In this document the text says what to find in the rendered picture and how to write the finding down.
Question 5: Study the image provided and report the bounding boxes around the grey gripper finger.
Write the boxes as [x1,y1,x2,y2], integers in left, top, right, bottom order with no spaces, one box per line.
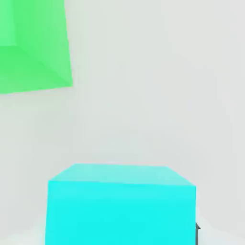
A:
[195,222,217,245]

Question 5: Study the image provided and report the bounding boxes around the small cyan cube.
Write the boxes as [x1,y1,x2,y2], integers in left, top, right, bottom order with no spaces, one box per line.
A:
[45,163,197,245]

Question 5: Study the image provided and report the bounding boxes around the large green box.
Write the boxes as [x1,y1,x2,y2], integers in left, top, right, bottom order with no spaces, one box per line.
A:
[0,0,74,95]

